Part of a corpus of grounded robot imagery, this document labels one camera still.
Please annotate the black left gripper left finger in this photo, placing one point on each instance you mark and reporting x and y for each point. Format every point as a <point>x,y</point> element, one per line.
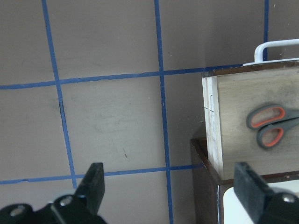
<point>92,188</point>

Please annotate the wooden drawer with white handle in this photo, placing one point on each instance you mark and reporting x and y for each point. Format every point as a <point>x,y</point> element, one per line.
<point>231,94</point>

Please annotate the grey orange scissors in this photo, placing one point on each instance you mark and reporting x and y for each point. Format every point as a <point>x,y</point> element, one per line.
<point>271,122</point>

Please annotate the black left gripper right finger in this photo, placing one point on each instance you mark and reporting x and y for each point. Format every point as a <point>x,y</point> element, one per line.
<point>252,191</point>

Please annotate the white plastic tray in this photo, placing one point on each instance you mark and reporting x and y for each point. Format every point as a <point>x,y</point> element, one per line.
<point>234,213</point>

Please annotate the dark brown drawer cabinet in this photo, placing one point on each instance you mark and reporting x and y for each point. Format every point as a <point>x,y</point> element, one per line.
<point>209,190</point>

